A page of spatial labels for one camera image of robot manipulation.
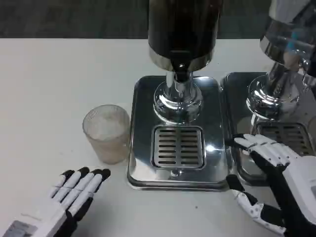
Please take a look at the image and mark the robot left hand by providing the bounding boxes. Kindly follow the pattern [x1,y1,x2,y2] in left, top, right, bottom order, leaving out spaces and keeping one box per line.
[0,167,111,237]

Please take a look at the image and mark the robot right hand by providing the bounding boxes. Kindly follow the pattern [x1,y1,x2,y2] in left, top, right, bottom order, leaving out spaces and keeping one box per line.
[226,133,316,237]

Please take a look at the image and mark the clear ribbed glass cup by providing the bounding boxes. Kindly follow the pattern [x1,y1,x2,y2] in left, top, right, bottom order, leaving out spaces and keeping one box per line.
[82,104,131,165]

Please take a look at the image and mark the black dispenser tap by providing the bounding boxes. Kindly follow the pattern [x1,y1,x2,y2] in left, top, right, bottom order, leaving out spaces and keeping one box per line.
[170,50,195,83]

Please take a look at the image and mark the steel drip grid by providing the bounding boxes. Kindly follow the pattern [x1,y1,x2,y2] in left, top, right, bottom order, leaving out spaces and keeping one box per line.
[151,125,207,170]
[255,122,314,157]

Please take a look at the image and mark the steel drip tray base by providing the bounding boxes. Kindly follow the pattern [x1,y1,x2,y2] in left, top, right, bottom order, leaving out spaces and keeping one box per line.
[127,75,234,192]
[219,71,316,186]

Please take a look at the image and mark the chrome dispenser tap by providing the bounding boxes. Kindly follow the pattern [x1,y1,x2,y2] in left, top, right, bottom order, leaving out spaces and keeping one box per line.
[300,58,316,87]

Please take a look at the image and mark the clear drink dispenser tank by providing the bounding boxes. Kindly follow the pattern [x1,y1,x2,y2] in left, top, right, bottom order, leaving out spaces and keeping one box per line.
[246,0,316,121]

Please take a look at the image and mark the dark drink dispenser tank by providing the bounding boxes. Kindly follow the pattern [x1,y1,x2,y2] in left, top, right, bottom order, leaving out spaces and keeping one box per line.
[147,0,222,122]

